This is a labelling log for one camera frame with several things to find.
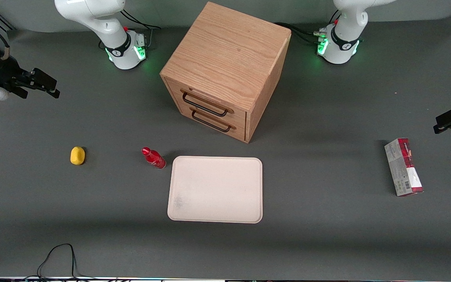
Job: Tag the cream rectangular tray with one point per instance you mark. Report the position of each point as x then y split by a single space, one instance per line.
215 190

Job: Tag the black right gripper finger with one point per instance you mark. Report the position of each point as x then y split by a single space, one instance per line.
22 92
44 80

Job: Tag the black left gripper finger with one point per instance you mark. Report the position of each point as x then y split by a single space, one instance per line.
444 122

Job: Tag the yellow lemon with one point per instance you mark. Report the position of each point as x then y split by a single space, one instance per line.
77 156

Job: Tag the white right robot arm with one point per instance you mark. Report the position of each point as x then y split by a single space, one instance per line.
92 15

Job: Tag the wooden drawer front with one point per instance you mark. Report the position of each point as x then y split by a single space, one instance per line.
210 102
225 127

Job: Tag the oak wooden drawer cabinet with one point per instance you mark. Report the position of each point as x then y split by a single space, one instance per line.
229 51

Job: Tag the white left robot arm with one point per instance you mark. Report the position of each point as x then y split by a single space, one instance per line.
347 23

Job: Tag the red and grey carton box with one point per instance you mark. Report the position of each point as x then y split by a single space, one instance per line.
403 168

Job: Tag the red coke bottle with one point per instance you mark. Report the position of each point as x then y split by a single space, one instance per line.
154 158

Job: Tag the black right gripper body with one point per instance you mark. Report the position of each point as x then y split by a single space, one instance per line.
5 73

